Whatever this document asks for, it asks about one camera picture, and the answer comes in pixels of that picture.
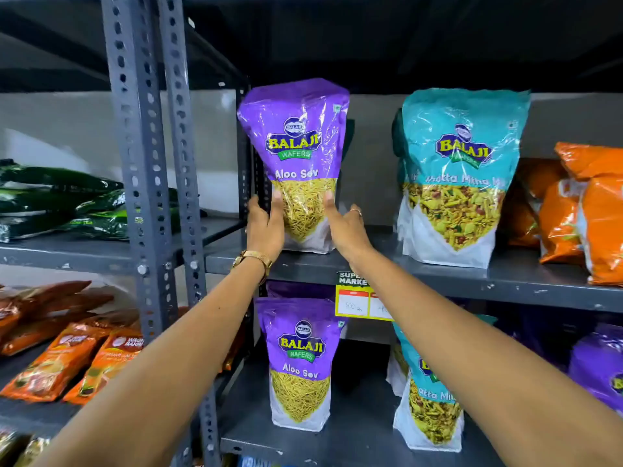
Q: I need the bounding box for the person's left hand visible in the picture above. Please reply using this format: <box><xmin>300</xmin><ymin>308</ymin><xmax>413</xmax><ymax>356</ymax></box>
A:
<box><xmin>245</xmin><ymin>188</ymin><xmax>287</xmax><ymax>263</ymax></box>

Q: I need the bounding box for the person's right hand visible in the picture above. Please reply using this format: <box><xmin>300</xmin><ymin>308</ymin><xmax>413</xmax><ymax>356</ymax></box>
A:
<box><xmin>323</xmin><ymin>190</ymin><xmax>376</xmax><ymax>263</ymax></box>

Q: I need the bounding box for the grey metal shelf rack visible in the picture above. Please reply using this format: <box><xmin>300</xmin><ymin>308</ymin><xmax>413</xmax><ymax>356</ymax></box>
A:
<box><xmin>0</xmin><ymin>0</ymin><xmax>249</xmax><ymax>467</ymax></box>
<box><xmin>155</xmin><ymin>0</ymin><xmax>623</xmax><ymax>467</ymax></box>

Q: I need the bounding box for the person's left forearm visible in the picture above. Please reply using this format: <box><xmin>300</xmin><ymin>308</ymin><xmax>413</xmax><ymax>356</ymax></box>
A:
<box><xmin>31</xmin><ymin>259</ymin><xmax>269</xmax><ymax>467</ymax></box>

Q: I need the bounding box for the person's right forearm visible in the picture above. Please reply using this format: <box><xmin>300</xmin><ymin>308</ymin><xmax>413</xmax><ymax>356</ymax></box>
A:
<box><xmin>346</xmin><ymin>245</ymin><xmax>623</xmax><ymax>467</ymax></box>

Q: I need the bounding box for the gold wristwatch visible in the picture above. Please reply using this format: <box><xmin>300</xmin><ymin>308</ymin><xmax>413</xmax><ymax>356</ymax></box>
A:
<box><xmin>231</xmin><ymin>249</ymin><xmax>275</xmax><ymax>287</ymax></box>

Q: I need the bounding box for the yellow price tag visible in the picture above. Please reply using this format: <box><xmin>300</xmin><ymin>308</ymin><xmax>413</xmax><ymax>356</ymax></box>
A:
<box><xmin>334</xmin><ymin>270</ymin><xmax>395</xmax><ymax>322</ymax></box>

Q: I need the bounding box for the orange flat spice packet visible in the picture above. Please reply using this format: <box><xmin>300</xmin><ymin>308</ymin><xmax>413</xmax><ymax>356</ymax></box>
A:
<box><xmin>221</xmin><ymin>325</ymin><xmax>247</xmax><ymax>374</ymax></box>
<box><xmin>62</xmin><ymin>327</ymin><xmax>145</xmax><ymax>407</ymax></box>
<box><xmin>0</xmin><ymin>321</ymin><xmax>113</xmax><ymax>403</ymax></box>

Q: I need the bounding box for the orange snack bag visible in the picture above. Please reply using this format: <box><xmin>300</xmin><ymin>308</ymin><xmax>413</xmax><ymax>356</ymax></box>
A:
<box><xmin>501</xmin><ymin>158</ymin><xmax>568</xmax><ymax>248</ymax></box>
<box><xmin>537</xmin><ymin>178</ymin><xmax>587</xmax><ymax>267</ymax></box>
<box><xmin>554</xmin><ymin>142</ymin><xmax>623</xmax><ymax>287</ymax></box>

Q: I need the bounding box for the yellow green snack packet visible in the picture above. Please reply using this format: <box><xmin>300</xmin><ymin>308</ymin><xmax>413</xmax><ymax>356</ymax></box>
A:
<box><xmin>0</xmin><ymin>430</ymin><xmax>23</xmax><ymax>467</ymax></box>
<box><xmin>14</xmin><ymin>435</ymin><xmax>52</xmax><ymax>467</ymax></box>

